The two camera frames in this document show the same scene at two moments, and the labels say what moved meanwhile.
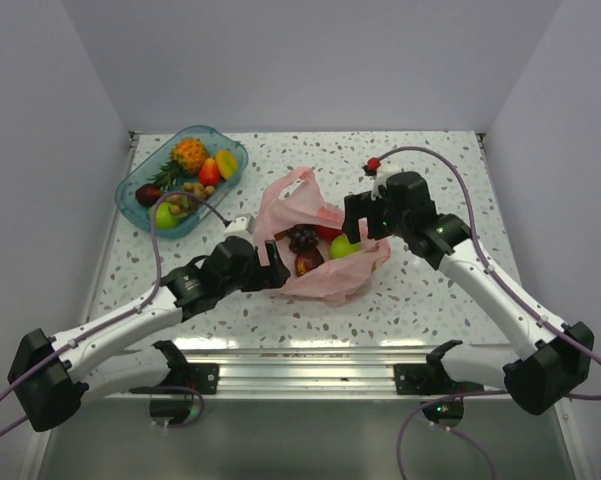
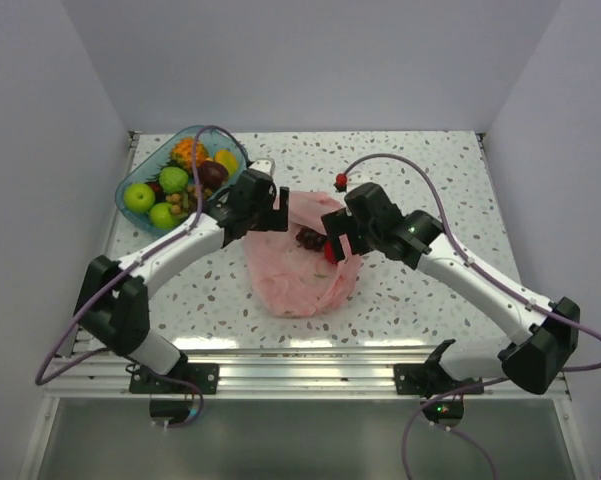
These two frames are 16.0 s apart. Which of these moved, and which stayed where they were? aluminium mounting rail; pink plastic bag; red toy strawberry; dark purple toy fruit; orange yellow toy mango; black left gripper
Moved: red toy strawberry; pink plastic bag; black left gripper; dark purple toy fruit
Stayed: aluminium mounting rail; orange yellow toy mango
